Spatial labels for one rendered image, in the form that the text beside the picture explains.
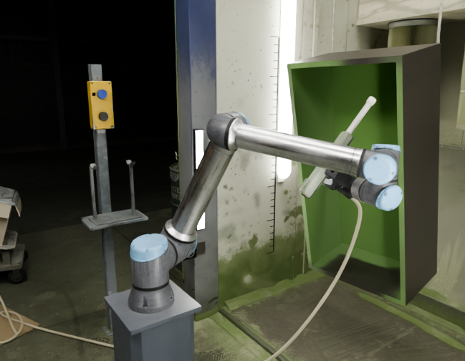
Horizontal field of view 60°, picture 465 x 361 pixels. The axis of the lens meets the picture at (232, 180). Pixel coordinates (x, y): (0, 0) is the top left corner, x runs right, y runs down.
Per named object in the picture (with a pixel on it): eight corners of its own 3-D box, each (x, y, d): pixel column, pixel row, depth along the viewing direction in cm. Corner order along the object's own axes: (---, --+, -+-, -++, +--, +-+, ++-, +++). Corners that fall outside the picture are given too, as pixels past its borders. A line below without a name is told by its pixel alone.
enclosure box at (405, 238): (342, 242, 262) (328, 53, 221) (437, 273, 218) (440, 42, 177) (309, 267, 242) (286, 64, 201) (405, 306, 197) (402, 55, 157)
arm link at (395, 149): (400, 147, 125) (396, 185, 128) (402, 142, 135) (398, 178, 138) (369, 145, 129) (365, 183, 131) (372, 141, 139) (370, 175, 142)
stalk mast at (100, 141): (117, 325, 262) (98, 64, 226) (120, 329, 257) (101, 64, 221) (107, 328, 259) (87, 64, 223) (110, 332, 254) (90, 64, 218)
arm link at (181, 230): (143, 255, 177) (213, 104, 148) (165, 242, 192) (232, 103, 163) (170, 276, 173) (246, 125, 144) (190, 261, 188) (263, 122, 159)
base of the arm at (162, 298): (138, 319, 155) (137, 295, 152) (121, 298, 170) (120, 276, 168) (182, 304, 165) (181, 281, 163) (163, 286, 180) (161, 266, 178)
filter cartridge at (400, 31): (430, 135, 316) (441, 22, 296) (430, 140, 284) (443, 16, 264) (380, 132, 331) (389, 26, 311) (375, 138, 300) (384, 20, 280)
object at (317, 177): (337, 220, 167) (300, 192, 158) (330, 218, 172) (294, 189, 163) (404, 127, 169) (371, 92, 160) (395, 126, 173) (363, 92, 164)
